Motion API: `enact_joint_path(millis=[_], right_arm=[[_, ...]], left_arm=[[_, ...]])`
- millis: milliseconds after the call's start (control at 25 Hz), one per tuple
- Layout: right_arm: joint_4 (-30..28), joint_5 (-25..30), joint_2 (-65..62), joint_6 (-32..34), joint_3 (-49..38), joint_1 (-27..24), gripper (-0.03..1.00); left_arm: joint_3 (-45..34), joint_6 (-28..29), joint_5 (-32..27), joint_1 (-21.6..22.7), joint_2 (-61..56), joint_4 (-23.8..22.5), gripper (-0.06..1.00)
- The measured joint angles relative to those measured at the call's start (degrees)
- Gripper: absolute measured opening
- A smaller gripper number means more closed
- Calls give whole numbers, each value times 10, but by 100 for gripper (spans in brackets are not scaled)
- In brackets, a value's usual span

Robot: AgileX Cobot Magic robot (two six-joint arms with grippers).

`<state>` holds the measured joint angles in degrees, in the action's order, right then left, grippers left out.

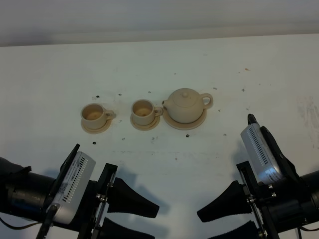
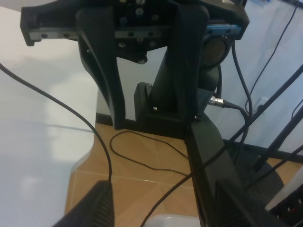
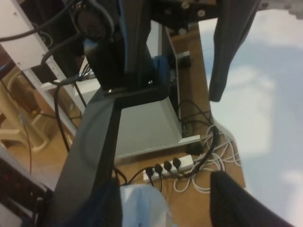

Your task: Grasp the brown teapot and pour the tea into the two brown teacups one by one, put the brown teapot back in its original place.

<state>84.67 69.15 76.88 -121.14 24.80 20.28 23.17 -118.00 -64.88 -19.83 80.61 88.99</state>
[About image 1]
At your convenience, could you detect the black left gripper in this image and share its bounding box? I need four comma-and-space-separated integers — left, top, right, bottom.
77, 163, 160, 239

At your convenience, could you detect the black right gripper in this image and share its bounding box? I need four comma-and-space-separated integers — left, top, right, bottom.
197, 161, 314, 239

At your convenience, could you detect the beige ceramic teapot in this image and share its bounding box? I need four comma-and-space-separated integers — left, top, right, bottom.
162, 88, 213, 124

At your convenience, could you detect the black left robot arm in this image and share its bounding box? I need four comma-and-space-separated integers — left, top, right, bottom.
0, 153, 159, 239

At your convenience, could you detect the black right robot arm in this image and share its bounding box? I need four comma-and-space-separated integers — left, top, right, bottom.
197, 161, 319, 239

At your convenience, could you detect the beige teapot saucer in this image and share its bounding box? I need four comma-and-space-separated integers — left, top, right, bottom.
162, 108, 207, 130

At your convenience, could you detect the beige left cup saucer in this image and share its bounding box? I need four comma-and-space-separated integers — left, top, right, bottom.
81, 118, 112, 134

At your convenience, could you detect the beige cup saucer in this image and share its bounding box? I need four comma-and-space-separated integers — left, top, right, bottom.
130, 116, 160, 131
81, 118, 112, 134

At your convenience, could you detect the beige middle cup saucer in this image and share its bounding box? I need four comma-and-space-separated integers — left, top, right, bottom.
130, 116, 160, 131

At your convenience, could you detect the beige left teacup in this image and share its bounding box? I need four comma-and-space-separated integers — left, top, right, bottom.
80, 103, 115, 130

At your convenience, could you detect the beige teacup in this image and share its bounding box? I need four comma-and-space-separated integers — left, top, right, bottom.
131, 99, 163, 126
80, 103, 115, 130

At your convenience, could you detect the beige middle teacup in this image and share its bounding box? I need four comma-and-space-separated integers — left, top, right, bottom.
131, 99, 163, 126

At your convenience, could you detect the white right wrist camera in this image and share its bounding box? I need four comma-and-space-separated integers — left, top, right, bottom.
240, 114, 302, 185

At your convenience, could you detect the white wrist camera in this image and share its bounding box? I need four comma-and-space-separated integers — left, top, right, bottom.
45, 144, 96, 225
240, 114, 302, 185

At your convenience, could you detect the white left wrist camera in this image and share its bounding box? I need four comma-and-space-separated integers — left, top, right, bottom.
45, 144, 96, 225

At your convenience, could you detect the black right camera cable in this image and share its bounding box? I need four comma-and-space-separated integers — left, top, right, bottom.
297, 219, 315, 239

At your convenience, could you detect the black camera cable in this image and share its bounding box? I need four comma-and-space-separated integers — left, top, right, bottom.
0, 204, 60, 239
297, 219, 315, 239

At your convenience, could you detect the black left camera cable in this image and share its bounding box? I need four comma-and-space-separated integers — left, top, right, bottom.
0, 204, 60, 239

